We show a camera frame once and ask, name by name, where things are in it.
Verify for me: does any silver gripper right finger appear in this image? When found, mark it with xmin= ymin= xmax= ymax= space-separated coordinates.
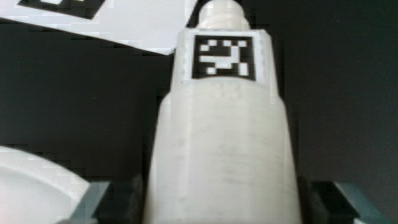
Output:
xmin=330 ymin=182 xmax=391 ymax=224

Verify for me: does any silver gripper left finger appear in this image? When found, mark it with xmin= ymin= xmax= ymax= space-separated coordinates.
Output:
xmin=69 ymin=181 xmax=110 ymax=224

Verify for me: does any white round table top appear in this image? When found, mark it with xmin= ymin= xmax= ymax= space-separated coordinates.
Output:
xmin=0 ymin=146 xmax=89 ymax=224

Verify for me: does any white cylindrical table leg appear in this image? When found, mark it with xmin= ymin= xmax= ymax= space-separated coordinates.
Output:
xmin=142 ymin=0 xmax=302 ymax=224

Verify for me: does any white marker sheet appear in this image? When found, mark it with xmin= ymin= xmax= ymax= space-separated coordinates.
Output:
xmin=0 ymin=0 xmax=197 ymax=55

